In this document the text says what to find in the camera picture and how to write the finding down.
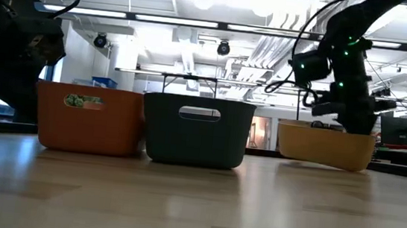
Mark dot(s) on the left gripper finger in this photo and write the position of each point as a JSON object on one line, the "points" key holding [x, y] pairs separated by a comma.
{"points": [[27, 97]]}

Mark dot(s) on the yellow plastic bin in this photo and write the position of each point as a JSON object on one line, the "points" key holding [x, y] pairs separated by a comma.
{"points": [[320, 149]]}

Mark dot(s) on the orange plastic bin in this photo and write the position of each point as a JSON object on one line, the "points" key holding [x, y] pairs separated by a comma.
{"points": [[89, 133]]}

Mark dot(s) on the teal plastic bin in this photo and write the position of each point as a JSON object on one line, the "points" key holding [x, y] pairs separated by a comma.
{"points": [[193, 143]]}

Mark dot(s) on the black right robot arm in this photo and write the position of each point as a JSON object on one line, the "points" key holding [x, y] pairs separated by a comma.
{"points": [[350, 23]]}

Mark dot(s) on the black monitor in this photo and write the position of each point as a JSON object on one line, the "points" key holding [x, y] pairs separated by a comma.
{"points": [[399, 126]]}

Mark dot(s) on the black ceiling spotlight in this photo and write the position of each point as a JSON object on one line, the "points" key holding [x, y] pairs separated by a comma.
{"points": [[100, 40], [223, 48]]}

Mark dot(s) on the blue storage box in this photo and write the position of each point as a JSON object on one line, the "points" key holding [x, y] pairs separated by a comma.
{"points": [[105, 82]]}

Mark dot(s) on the overhead light bar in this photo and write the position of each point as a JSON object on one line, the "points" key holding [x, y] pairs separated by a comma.
{"points": [[223, 26]]}

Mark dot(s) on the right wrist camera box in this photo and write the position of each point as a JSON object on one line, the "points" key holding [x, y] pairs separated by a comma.
{"points": [[310, 69]]}

